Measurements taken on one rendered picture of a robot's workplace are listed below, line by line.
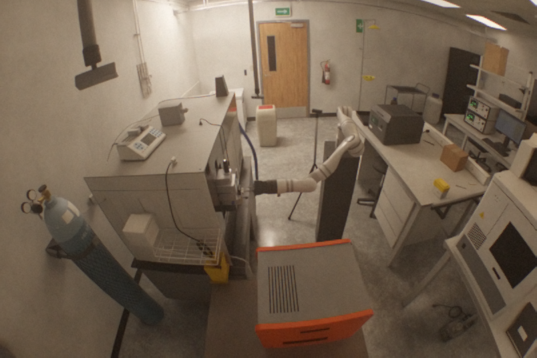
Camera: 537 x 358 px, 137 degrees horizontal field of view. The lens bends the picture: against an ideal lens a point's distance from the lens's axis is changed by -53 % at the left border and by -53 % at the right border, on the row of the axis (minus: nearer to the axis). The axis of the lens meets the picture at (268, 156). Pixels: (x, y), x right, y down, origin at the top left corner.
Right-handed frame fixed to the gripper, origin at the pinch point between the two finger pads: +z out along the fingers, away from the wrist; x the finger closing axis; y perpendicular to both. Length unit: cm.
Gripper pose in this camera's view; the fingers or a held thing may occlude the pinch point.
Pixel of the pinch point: (242, 189)
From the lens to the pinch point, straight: 118.3
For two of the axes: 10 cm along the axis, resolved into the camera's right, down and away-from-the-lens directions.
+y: -0.2, -3.1, -9.5
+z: -10.0, 0.6, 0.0
